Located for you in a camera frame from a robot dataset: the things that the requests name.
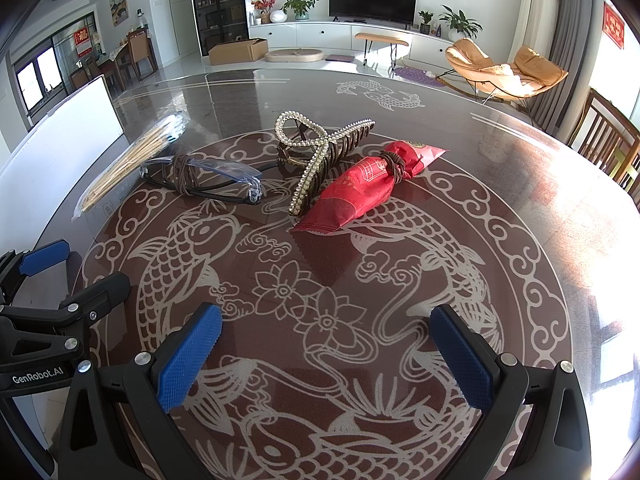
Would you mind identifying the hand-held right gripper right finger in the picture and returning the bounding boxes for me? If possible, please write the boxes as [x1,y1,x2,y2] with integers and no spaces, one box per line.
[429,304,593,480]

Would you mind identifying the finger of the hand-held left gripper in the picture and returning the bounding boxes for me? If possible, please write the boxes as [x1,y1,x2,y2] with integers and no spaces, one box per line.
[0,272,132,367]
[0,239,71,307]

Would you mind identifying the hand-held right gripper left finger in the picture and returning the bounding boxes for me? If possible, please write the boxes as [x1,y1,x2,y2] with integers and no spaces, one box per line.
[59,302,223,480]

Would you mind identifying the white partition board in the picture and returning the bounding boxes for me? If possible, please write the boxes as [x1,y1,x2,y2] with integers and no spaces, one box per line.
[0,74,125,212]

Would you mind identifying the brown patterned glass desktop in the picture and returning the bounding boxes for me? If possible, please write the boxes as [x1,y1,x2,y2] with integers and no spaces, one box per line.
[0,67,640,480]

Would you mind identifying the clear packet of bamboo sticks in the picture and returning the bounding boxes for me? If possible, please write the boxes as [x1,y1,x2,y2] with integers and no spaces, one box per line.
[72,113,189,220]

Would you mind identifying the red snack packet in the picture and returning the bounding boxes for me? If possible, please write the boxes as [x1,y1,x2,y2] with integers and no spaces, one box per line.
[289,139,449,234]

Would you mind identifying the brown background chair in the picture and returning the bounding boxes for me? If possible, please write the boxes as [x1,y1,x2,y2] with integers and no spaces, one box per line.
[124,30,159,81]

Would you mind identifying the pearl claw hair clip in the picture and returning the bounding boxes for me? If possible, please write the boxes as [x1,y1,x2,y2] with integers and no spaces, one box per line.
[273,109,376,217]

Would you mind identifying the wooden dining chair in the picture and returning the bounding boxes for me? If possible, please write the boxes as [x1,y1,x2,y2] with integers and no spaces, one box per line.
[569,87,640,192]

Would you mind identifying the white door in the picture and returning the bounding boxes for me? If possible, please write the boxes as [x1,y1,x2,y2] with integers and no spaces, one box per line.
[158,0,196,66]

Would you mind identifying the cardboard box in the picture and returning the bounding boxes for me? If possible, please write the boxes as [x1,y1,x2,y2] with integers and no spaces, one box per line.
[208,37,270,66]

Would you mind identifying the orange lounge chair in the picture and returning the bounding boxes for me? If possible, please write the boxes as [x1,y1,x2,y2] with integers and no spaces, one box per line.
[435,37,570,106]

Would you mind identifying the purple floor mat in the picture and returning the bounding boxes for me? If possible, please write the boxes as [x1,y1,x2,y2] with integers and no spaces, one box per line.
[394,65,441,81]

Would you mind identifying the dark glass display cabinet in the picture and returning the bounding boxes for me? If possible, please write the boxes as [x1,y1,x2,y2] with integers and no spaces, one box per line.
[188,0,250,57]

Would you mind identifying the beige oval pet bed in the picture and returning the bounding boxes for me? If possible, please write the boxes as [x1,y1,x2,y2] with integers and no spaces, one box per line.
[264,47,325,65]

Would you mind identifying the grey curtain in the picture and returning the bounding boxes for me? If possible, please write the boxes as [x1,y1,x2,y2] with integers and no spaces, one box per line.
[530,0,601,134]

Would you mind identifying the wooden bench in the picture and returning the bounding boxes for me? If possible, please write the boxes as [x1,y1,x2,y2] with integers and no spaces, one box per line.
[353,32,412,67]

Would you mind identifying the red flowers in vase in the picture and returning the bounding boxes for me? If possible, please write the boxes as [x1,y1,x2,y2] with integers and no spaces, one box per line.
[251,0,280,25]

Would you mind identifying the broad-leaf green potted plant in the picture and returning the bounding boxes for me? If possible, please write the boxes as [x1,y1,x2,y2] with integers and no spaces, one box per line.
[439,5,484,40]

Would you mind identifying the white television cabinet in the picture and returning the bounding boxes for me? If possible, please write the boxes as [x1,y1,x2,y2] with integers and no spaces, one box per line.
[247,20,454,64]

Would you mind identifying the white curtain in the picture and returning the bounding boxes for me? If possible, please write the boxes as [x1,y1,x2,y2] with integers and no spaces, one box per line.
[509,0,562,67]

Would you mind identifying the bushy green potted plant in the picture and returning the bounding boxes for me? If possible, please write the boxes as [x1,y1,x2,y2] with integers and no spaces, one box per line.
[282,0,320,21]

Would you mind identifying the black television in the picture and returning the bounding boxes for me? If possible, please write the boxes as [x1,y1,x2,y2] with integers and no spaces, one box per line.
[328,0,419,25]

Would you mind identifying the brown hair tie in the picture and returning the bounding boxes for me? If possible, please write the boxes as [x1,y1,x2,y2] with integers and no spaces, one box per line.
[382,148,407,181]
[171,153,204,195]

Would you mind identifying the red wall hanging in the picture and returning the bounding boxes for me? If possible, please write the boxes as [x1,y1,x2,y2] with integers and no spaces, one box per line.
[602,1,626,50]

